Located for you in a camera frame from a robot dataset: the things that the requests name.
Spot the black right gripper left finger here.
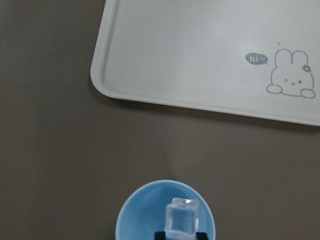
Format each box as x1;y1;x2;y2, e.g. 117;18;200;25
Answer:
154;231;166;240

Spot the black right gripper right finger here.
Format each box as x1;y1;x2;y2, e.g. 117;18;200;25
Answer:
195;227;208;240

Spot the clear ice cube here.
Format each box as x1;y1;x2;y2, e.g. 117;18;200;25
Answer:
164;197;200;240

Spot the light blue cup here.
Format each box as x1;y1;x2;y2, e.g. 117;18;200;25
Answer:
115;179;216;240

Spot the cream rabbit tray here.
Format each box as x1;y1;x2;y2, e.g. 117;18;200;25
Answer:
90;0;320;126

